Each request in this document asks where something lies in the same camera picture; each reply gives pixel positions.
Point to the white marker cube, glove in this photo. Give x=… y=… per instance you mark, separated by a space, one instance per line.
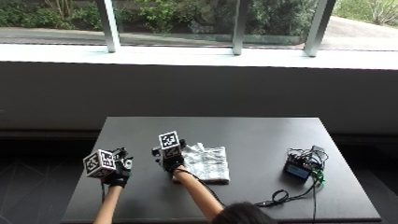
x=169 y=143
x=98 y=163

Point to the person's left hand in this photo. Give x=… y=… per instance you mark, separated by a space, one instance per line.
x=118 y=174

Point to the white marker cube, right glove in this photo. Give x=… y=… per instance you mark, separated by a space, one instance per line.
x=169 y=143

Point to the grey window post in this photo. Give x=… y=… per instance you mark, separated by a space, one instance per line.
x=107 y=25
x=239 y=26
x=318 y=28

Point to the white checked folded cloth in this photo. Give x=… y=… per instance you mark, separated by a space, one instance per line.
x=208 y=165

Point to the green bushes outside window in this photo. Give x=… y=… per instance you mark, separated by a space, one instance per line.
x=186 y=15

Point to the black electronics box, blue label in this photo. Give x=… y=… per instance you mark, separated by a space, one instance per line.
x=296 y=169

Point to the person's right hand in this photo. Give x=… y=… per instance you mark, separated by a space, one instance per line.
x=173 y=162

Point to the white marker cube, left glove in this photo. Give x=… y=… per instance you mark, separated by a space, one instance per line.
x=98 y=163

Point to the white window sill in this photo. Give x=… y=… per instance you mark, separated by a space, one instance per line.
x=198 y=57

